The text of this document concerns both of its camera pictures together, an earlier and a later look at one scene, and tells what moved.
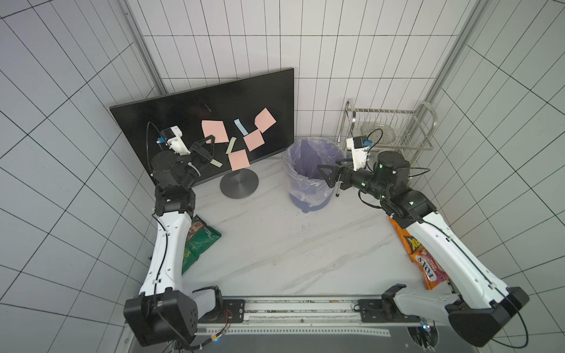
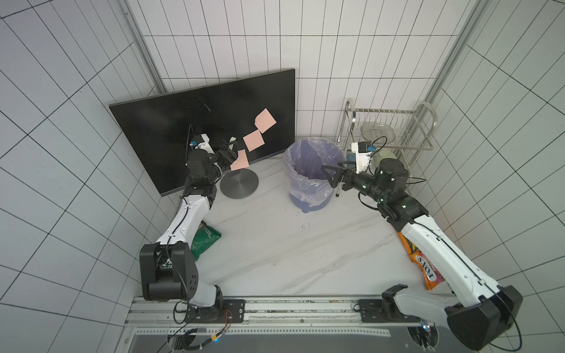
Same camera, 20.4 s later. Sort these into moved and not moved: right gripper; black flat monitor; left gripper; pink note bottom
Moved: left gripper
Not moved: black flat monitor; pink note bottom; right gripper
